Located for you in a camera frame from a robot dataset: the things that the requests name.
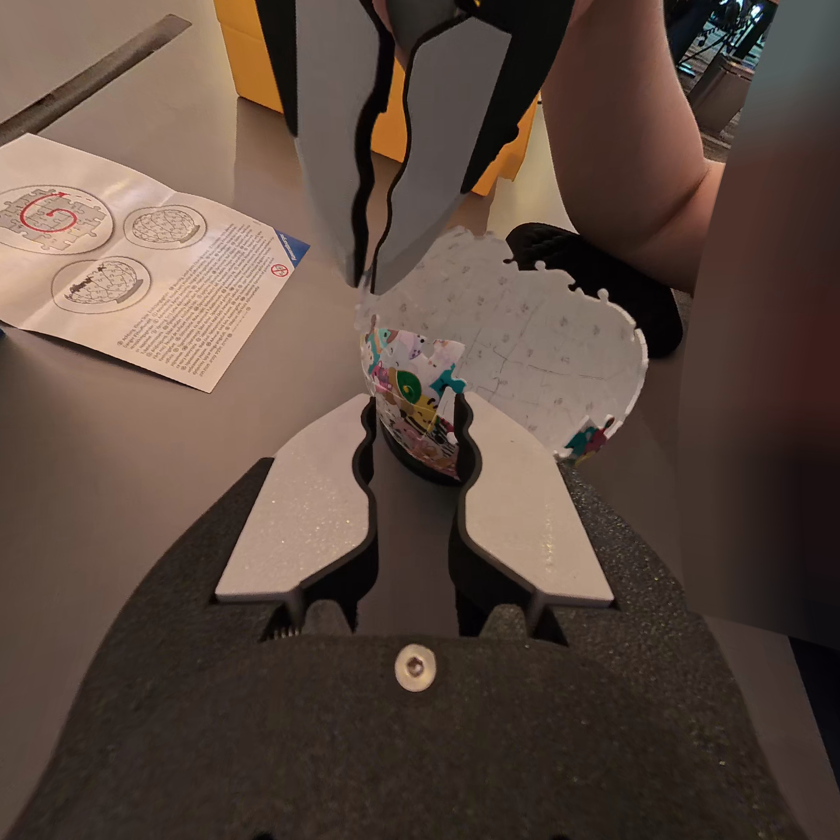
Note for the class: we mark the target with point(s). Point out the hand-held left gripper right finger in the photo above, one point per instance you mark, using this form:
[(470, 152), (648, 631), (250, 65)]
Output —
[(525, 525)]

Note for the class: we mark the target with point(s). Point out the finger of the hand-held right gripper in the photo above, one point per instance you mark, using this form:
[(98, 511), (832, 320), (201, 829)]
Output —
[(334, 98), (453, 118)]

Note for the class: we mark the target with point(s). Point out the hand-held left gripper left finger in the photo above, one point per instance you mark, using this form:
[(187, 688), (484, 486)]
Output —
[(302, 518)]

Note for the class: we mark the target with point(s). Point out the black puzzle ball stand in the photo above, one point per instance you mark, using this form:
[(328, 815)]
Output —
[(420, 474)]

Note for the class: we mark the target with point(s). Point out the half-built puzzle ball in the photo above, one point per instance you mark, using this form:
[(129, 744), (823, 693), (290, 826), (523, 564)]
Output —
[(525, 328)]

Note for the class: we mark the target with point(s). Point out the person's right forearm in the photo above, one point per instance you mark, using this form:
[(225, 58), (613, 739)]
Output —
[(623, 131)]

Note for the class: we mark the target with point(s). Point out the yellow plastic bin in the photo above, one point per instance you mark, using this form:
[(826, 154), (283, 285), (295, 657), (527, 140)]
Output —
[(249, 52)]

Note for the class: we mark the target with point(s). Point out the grey box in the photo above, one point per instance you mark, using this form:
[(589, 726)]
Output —
[(718, 92)]

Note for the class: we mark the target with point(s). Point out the folded instruction sheet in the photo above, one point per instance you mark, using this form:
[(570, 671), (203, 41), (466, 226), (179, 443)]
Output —
[(197, 295)]

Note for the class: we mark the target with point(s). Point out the person's dark blue clothing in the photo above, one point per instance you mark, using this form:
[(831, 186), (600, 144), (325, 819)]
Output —
[(820, 689)]

